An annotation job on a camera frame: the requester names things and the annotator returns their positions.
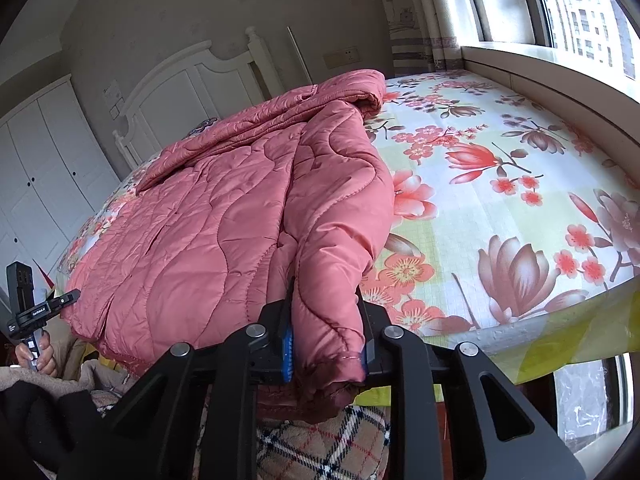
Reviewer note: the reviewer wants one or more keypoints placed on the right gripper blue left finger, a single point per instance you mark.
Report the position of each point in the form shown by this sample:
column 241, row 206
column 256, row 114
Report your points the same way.
column 285, row 334

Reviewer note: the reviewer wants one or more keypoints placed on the pink quilted coat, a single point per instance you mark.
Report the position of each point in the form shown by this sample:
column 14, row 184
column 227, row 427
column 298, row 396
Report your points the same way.
column 222, row 221

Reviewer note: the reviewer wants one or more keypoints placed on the person's left hand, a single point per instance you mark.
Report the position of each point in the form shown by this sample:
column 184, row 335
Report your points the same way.
column 42, row 361

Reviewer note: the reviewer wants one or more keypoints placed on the plaid blanket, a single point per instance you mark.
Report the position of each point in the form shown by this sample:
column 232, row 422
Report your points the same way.
column 352, row 445

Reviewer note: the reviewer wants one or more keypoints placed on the white wardrobe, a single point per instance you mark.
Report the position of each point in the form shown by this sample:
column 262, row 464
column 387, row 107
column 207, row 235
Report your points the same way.
column 54, row 176

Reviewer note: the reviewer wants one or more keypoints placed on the floral duvet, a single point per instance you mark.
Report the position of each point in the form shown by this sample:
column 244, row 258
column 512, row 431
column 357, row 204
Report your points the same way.
column 511, row 229

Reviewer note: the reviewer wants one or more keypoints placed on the colourful round cushion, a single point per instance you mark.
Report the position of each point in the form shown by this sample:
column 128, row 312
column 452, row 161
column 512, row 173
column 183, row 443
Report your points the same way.
column 203, row 126

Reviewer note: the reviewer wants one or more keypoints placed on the white bed headboard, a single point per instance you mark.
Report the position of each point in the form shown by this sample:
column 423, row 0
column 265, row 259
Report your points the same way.
column 190, row 87

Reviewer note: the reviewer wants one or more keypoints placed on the patterned beige curtain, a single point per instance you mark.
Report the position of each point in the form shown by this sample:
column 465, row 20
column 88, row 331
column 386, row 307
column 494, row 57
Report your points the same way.
column 422, row 36

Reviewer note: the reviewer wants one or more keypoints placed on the paper notices on wall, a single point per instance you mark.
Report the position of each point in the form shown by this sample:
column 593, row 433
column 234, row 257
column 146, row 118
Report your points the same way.
column 113, row 99

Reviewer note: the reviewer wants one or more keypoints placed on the wall power socket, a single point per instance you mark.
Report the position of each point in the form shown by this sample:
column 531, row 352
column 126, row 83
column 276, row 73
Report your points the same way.
column 340, row 58

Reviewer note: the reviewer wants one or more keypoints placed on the window with dark frame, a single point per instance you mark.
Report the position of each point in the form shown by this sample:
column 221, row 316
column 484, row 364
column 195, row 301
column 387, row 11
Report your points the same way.
column 597, row 30

